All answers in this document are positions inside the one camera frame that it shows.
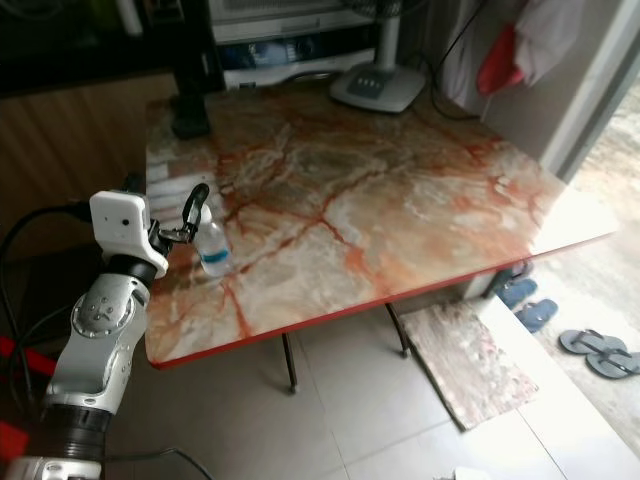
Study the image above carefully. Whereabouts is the white hanging cloth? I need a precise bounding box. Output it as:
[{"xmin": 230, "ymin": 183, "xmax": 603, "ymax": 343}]
[{"xmin": 510, "ymin": 0, "xmax": 602, "ymax": 87}]

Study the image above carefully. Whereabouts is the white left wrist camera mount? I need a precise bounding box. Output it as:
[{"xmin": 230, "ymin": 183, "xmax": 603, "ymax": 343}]
[{"xmin": 89, "ymin": 189, "xmax": 169, "ymax": 280}]

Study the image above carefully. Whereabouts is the grey flip flop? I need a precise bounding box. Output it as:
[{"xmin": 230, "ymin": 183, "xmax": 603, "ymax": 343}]
[
  {"xmin": 558, "ymin": 329, "xmax": 627, "ymax": 360},
  {"xmin": 585, "ymin": 347, "xmax": 640, "ymax": 380}
]

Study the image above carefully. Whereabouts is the wooden cabinet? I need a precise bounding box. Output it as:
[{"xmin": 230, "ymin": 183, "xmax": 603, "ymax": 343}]
[{"xmin": 0, "ymin": 70, "xmax": 177, "ymax": 267}]

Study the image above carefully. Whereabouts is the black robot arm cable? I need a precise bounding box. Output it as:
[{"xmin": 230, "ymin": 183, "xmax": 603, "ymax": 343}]
[{"xmin": 0, "ymin": 205, "xmax": 101, "ymax": 401}]

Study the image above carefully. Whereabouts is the black fan cable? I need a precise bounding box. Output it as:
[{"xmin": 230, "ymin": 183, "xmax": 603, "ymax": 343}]
[{"xmin": 425, "ymin": 0, "xmax": 496, "ymax": 117}]

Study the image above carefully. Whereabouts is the blue printed box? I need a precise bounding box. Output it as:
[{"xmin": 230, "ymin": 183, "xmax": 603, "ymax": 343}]
[{"xmin": 219, "ymin": 38, "xmax": 371, "ymax": 90}]

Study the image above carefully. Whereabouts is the white slim bottle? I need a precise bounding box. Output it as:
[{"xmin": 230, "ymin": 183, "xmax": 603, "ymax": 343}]
[{"xmin": 116, "ymin": 0, "xmax": 144, "ymax": 37}]

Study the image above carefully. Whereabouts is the brown mottled floor mat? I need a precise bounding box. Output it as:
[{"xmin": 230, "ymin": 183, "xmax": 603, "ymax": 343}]
[{"xmin": 399, "ymin": 299, "xmax": 542, "ymax": 432}]

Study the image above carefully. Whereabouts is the white appliance box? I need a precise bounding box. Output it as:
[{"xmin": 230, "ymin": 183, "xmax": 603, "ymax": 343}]
[{"xmin": 208, "ymin": 0, "xmax": 371, "ymax": 44}]

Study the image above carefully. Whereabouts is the black upright stand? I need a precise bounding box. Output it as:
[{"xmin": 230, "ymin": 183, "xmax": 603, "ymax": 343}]
[{"xmin": 171, "ymin": 0, "xmax": 214, "ymax": 140}]

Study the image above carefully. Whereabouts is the clear bottle blue label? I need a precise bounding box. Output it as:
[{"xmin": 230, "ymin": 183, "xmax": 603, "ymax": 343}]
[{"xmin": 195, "ymin": 204, "xmax": 232, "ymax": 279}]

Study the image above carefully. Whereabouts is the grey standing fan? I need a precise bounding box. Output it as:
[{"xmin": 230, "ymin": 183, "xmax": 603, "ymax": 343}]
[{"xmin": 329, "ymin": 0, "xmax": 428, "ymax": 114}]

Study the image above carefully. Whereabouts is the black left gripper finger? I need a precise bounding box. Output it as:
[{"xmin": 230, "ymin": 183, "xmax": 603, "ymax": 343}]
[{"xmin": 182, "ymin": 183, "xmax": 212, "ymax": 239}]

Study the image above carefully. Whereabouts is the red hanging cloth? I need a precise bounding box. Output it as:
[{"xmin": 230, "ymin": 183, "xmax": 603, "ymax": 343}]
[{"xmin": 477, "ymin": 24, "xmax": 527, "ymax": 97}]

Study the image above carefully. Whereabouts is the blue slipper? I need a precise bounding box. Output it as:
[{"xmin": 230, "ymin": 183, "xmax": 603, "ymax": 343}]
[
  {"xmin": 515, "ymin": 298, "xmax": 560, "ymax": 334},
  {"xmin": 495, "ymin": 277, "xmax": 540, "ymax": 309}
]

